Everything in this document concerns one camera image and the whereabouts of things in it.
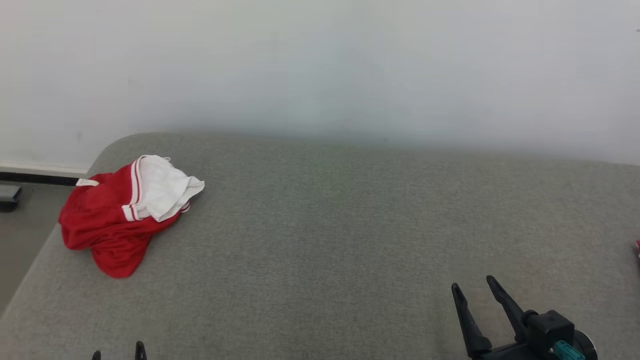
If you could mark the red and white basketball jersey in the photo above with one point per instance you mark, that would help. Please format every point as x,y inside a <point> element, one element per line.
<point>105,225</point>

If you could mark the black baseboard strip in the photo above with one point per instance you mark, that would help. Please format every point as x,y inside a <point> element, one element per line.
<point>40,178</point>

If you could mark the grey box on floor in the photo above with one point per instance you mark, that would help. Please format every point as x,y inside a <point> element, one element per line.
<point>9,197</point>

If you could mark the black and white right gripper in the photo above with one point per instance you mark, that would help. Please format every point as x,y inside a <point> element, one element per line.
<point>505,354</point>

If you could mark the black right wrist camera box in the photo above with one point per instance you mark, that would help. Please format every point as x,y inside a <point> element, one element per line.
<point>550,327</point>

